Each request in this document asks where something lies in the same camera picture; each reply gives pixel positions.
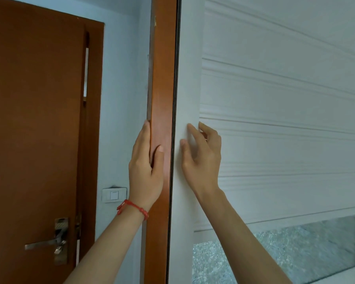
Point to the person's right forearm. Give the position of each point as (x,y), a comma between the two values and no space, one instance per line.
(239,242)

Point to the frosted glass pane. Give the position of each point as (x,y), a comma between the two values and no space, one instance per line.
(313,248)

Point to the metal door latch plate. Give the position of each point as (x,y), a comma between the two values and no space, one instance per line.
(78,227)

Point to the person's right hand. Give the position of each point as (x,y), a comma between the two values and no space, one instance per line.
(205,162)

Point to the brown wooden door frame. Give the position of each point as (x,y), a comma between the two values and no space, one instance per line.
(161,70)

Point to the person's left hand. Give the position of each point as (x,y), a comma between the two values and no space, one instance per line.
(142,177)

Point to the white wall light switch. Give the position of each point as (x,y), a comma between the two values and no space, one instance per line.
(114,195)

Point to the white louvered door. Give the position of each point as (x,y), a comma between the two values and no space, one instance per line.
(284,85)

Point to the person's right thumb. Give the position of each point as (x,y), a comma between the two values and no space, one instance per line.
(185,155)

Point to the person's left thumb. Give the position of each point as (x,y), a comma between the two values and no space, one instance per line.
(158,159)

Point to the brown wooden door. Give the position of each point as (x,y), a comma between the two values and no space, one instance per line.
(35,115)

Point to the person's right middle finger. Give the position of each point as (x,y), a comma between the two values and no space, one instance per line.
(206,130)

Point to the person's left forearm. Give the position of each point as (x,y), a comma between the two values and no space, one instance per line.
(106,251)

